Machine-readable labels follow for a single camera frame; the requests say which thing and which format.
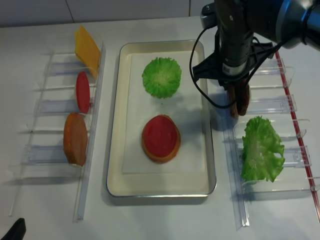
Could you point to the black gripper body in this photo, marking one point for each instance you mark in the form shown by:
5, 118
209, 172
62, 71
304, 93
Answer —
234, 56

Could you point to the dark brown meat patty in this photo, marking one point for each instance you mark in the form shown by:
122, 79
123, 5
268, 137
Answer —
242, 92

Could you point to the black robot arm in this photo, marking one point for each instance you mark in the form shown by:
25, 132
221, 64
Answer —
284, 23

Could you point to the thin brown meat patty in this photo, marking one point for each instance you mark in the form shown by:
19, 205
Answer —
232, 99

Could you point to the round flat lettuce leaf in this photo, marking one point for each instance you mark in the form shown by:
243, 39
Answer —
161, 77

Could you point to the large curly lettuce leaf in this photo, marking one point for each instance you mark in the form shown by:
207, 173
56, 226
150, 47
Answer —
263, 151

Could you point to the tomato slice on bun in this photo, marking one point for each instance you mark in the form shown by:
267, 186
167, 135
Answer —
160, 138

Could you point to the yellow cheese slices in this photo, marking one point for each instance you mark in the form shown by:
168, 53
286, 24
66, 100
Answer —
87, 51

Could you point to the red tomato slice in rack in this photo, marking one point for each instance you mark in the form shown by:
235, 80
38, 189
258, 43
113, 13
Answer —
82, 92

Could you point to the right clear acrylic rack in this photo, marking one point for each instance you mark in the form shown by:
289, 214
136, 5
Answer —
273, 100

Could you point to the clear acrylic rack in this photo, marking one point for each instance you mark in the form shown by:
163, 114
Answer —
43, 159
273, 100

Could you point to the white parchment paper sheet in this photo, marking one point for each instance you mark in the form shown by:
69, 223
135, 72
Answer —
184, 108

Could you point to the metal baking tray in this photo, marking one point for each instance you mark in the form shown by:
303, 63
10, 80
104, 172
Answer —
157, 185

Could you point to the bottom bun on tray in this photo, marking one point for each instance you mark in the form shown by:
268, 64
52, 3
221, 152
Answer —
162, 158

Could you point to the brown bun in left rack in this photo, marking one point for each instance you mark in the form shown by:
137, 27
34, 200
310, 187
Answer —
75, 139

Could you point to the left clear acrylic rack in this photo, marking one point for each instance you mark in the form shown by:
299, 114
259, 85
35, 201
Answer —
43, 159

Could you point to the black object bottom left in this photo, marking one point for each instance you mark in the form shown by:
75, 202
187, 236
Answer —
17, 231

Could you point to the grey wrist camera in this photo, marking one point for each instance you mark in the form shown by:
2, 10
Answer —
208, 16

